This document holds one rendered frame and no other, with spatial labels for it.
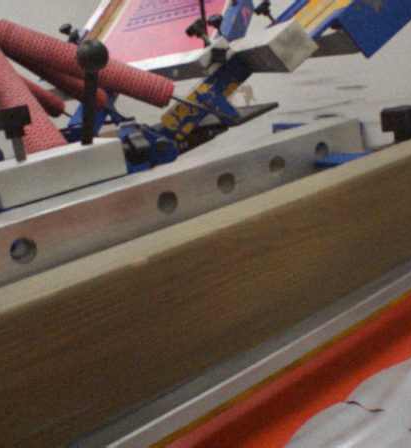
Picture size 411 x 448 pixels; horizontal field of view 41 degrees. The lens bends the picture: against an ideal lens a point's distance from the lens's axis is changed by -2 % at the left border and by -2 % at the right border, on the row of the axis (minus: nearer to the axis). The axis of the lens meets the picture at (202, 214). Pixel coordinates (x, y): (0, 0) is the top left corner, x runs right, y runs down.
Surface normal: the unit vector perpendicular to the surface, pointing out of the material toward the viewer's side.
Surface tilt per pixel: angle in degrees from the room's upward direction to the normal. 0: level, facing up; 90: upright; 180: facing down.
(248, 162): 90
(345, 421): 5
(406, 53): 90
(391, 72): 90
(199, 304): 90
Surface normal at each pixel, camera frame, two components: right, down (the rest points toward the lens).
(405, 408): 0.26, -0.78
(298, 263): 0.58, 0.11
